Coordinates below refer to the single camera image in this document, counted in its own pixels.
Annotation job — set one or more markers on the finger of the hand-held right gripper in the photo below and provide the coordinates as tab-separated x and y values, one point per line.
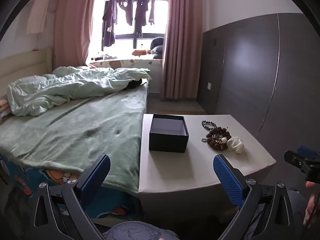
308	150
295	158

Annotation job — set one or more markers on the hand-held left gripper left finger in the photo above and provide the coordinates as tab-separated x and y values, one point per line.
96	180

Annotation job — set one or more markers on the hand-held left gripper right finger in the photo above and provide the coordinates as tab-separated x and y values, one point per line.
228	180

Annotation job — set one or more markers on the black jewelry box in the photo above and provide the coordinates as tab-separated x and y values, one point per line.
168	137

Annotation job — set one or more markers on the person's right hand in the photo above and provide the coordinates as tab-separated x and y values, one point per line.
309	208

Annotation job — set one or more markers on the cartoon printed bed base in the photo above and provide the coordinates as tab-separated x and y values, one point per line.
60	177

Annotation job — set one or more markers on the green bed sheet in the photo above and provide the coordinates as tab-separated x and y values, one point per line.
75	135

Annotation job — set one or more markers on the person's left leg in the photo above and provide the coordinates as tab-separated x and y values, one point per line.
140	232

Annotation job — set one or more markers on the brown cardboard sheet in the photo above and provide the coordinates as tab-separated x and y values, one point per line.
175	111

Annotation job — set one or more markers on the light green quilt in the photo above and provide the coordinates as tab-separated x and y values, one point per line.
62	90

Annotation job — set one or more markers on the grey pink pillow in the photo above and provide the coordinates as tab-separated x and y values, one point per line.
82	67

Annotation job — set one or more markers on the pink printed pillow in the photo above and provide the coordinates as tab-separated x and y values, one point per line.
3	110

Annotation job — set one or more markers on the printed window sill cushion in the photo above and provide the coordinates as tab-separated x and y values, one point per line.
130	63

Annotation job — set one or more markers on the white cloth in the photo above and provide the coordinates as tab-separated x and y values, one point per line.
108	57

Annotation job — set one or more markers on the orange plush toy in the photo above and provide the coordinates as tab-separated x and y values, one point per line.
140	52

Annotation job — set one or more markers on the pink curtain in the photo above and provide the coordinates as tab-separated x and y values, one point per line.
182	42
75	25

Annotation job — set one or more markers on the dark bag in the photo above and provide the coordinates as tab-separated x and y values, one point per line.
157	47

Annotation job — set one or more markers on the dark purple hanging robe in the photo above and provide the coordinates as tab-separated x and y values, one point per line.
110	22

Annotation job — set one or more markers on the dark hanging top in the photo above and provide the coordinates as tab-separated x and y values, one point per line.
128	10

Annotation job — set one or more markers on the dark hanging dress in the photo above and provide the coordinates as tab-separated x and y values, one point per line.
141	12

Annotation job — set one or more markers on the white hanging garment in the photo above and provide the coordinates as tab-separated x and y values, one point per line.
37	15

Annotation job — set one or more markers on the dark hanging narrow garment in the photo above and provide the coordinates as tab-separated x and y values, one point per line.
151	10

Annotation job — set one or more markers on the white wall socket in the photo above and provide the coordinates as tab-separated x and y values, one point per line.
209	86

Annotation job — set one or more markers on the black window frame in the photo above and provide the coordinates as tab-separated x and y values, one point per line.
140	36

